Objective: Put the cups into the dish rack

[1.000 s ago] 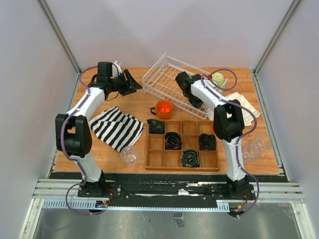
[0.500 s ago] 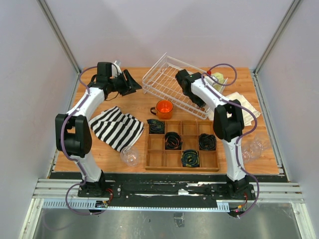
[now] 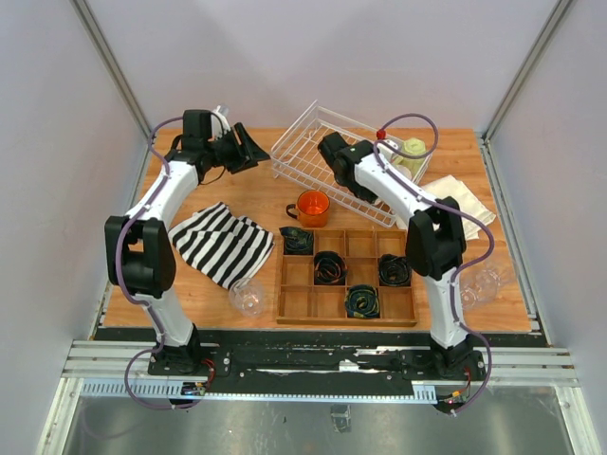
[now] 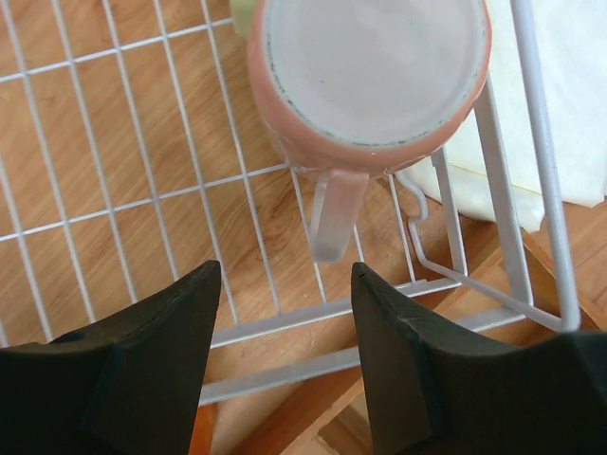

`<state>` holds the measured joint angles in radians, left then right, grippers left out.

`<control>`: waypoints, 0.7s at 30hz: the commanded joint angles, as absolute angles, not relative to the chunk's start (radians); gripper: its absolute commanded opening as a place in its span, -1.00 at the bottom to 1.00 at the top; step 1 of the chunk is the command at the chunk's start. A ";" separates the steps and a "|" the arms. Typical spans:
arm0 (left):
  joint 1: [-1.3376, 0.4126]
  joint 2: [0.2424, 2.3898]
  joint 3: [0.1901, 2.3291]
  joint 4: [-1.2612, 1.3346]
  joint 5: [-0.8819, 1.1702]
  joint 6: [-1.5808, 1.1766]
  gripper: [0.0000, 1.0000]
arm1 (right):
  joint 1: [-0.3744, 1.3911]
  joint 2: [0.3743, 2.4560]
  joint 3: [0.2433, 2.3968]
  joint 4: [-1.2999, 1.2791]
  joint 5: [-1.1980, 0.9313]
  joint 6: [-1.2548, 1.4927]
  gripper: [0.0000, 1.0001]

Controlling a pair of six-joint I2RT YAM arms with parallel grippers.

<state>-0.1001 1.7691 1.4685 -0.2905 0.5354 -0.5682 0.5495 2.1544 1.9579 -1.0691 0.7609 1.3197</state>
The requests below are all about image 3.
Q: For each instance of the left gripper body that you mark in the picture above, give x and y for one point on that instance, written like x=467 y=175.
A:
x=224 y=152

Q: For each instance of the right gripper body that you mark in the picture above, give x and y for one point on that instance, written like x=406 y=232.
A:
x=361 y=191

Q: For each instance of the orange enamel mug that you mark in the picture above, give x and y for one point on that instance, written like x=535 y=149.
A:
x=311 y=209

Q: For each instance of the yellow-green mug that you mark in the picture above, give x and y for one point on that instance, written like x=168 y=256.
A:
x=414 y=148

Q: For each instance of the pink white mug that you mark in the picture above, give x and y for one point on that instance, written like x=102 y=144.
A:
x=400 y=164

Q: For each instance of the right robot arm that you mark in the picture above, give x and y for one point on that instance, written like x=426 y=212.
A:
x=435 y=238

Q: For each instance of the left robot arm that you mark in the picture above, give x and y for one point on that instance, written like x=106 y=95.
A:
x=141 y=245

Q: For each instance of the rolled belt top left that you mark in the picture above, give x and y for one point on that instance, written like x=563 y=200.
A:
x=297 y=241

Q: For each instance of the rolled belt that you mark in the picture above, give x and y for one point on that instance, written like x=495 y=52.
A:
x=394 y=271
x=362 y=302
x=297 y=241
x=329 y=268

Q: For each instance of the rolled belt middle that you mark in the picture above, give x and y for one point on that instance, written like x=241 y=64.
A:
x=329 y=268

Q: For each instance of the black white striped cloth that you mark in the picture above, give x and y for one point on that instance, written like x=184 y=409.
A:
x=221 y=246

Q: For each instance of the wooden compartment tray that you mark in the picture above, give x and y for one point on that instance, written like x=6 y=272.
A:
x=300 y=302

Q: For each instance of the rolled belt right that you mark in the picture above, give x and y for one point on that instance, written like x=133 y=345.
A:
x=394 y=271

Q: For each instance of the cream folded cloth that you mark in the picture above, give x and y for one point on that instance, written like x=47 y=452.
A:
x=468 y=202

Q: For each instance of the rolled belt bottom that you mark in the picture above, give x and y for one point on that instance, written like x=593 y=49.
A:
x=362 y=302

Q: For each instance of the clear plastic cup left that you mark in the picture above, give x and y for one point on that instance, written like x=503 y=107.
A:
x=247 y=295

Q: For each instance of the clear plastic cup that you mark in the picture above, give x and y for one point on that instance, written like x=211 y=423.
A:
x=247 y=295
x=480 y=283

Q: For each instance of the clear plastic cup right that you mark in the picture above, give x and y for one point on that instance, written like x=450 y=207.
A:
x=480 y=283

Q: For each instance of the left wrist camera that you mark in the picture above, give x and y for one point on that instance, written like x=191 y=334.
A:
x=220 y=124

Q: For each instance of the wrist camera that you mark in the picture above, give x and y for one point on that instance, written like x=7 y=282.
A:
x=388 y=146
x=220 y=124

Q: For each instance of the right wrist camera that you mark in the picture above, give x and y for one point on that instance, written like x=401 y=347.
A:
x=388 y=146

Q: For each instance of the white wire dish rack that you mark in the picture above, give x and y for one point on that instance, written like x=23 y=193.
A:
x=296 y=156

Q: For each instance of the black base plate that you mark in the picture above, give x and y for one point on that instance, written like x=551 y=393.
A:
x=320 y=363

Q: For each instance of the aluminium rail frame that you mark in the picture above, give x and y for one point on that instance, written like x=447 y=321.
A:
x=531 y=402

